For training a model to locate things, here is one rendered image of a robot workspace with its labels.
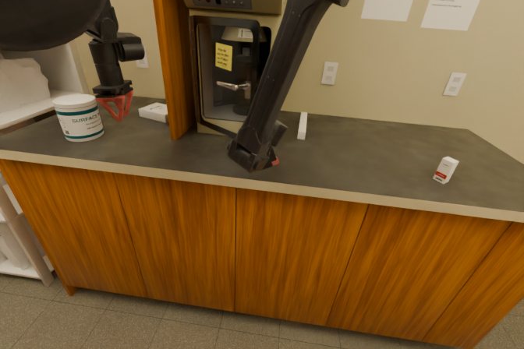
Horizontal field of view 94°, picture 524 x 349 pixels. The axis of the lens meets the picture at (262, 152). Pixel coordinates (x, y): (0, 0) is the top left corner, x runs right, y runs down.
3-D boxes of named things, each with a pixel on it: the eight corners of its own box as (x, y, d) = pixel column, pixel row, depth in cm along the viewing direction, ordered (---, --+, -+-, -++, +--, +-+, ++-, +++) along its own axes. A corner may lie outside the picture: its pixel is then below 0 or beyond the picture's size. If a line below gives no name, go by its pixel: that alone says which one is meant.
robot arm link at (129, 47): (78, 7, 58) (99, 18, 56) (125, 8, 67) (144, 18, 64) (88, 58, 65) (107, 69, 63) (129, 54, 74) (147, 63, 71)
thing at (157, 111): (157, 109, 128) (156, 102, 126) (182, 114, 123) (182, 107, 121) (139, 116, 118) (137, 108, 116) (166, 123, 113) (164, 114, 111)
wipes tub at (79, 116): (83, 127, 104) (71, 92, 97) (111, 130, 103) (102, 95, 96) (56, 140, 93) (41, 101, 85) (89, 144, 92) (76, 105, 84)
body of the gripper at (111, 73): (133, 86, 73) (126, 59, 69) (119, 95, 64) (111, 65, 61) (110, 86, 72) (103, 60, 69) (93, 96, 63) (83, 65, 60)
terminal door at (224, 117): (199, 122, 103) (192, 14, 84) (253, 146, 88) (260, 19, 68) (197, 123, 103) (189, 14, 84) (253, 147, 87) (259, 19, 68)
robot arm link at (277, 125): (224, 150, 56) (253, 171, 54) (249, 107, 54) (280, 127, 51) (246, 149, 68) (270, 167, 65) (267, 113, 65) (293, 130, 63)
